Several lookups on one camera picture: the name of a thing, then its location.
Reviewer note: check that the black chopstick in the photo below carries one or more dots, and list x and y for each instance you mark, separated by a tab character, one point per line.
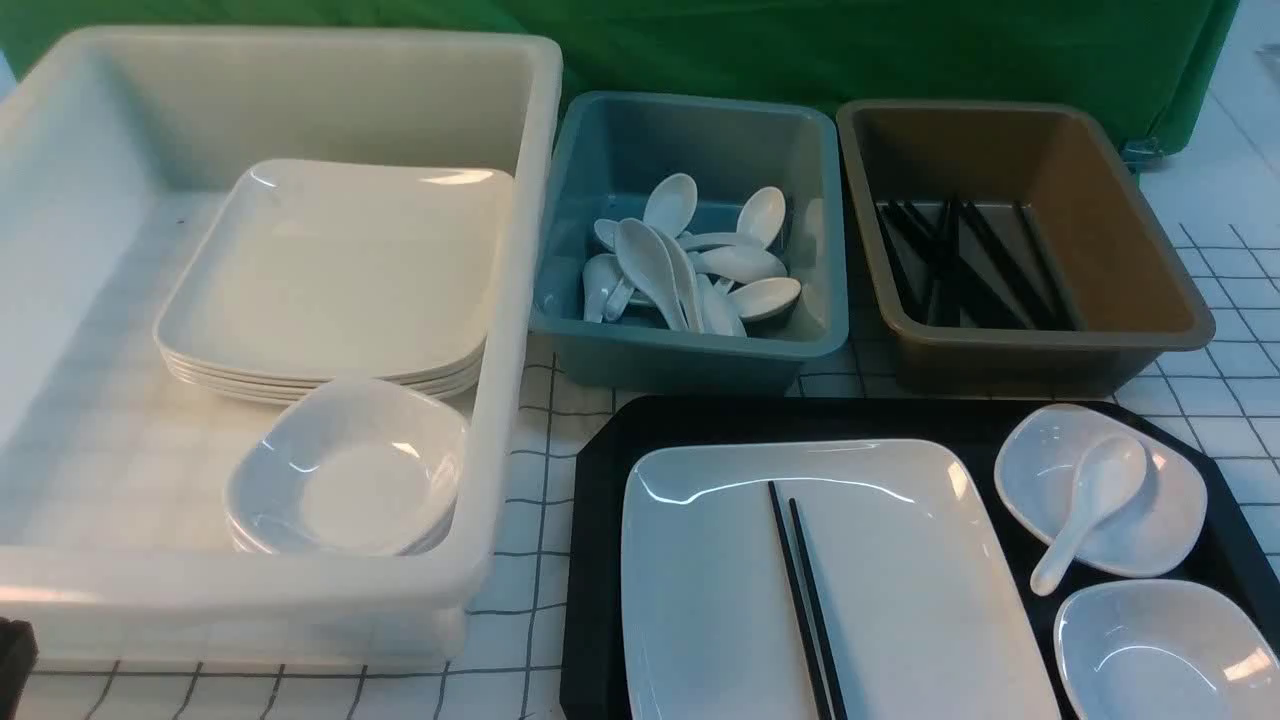
815	674
816	622

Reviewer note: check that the white rectangular rice plate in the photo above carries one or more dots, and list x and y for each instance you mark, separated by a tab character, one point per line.
924	617

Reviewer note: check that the white bowl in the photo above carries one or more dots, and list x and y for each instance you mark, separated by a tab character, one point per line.
1148	538
1163	649

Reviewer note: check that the white ceramic soup spoon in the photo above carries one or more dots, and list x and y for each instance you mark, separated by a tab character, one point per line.
1108	476

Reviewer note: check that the white spoon in bin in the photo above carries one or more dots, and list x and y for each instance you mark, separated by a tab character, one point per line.
645	262

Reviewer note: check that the white spoon lower right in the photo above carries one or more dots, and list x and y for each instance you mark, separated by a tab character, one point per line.
760	300

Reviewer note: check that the white spoon upper left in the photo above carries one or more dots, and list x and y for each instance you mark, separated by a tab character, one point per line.
672	205

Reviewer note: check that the white spoon upper right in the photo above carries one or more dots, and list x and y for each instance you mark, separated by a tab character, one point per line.
760	219

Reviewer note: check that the blue-grey plastic bin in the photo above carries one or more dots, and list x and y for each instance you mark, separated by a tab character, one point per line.
613	149

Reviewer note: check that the stack of white bowls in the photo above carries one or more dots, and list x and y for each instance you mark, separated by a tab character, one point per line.
359	466

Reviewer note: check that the stack of white plates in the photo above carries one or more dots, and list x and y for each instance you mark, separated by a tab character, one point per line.
321	270

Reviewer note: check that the black chopsticks in bin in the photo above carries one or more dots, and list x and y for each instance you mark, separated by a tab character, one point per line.
965	265

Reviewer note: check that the brown plastic bin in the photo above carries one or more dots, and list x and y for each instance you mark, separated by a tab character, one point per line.
1132	296

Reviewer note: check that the metal binder clip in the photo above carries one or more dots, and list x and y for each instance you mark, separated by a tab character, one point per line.
1142	154

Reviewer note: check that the large white plastic bin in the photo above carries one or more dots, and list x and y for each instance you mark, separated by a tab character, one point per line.
119	148

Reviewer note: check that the black serving tray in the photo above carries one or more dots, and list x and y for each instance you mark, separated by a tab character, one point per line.
1227	557

